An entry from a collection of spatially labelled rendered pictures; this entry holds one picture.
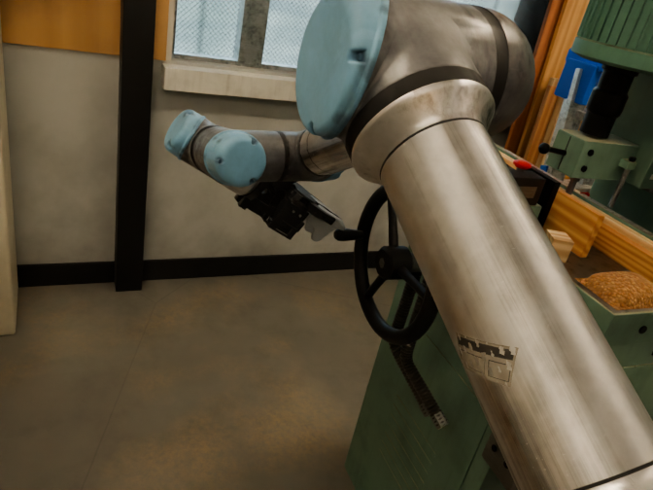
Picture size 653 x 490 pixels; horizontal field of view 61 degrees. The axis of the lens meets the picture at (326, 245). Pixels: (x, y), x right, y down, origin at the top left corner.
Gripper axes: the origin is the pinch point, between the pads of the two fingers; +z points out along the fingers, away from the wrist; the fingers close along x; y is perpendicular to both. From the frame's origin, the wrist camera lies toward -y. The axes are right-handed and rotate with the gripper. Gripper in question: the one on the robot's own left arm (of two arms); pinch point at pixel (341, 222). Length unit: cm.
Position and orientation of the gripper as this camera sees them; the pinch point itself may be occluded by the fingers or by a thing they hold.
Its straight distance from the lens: 105.1
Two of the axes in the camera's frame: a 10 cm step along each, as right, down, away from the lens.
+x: 3.5, 4.9, -8.0
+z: 7.0, 4.3, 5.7
